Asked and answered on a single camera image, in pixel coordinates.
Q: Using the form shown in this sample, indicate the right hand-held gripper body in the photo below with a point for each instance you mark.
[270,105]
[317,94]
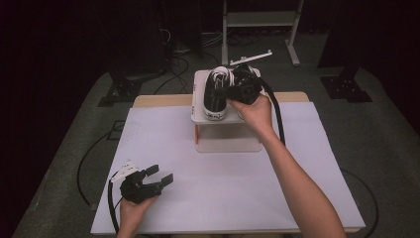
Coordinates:
[246,87]

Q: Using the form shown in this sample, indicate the person's left hand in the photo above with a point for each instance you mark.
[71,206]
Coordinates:
[132,214]

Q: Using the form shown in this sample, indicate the white two-tier shoe rack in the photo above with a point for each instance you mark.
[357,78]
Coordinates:
[197,105]

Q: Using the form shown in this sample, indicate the white paper sheet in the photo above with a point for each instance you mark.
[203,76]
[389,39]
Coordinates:
[214,198]

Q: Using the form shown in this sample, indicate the black stand base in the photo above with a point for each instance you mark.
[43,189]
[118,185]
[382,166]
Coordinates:
[346,87]
[122,91]

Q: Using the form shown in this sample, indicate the white metal desk frame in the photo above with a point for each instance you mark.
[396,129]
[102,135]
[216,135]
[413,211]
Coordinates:
[261,19]

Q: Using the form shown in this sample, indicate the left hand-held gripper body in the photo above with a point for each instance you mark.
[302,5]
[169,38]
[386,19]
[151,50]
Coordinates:
[137,190]

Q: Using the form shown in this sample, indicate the person's right hand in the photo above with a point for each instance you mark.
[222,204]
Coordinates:
[257,115]

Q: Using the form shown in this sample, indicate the wooden table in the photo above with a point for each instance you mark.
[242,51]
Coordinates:
[155,100]

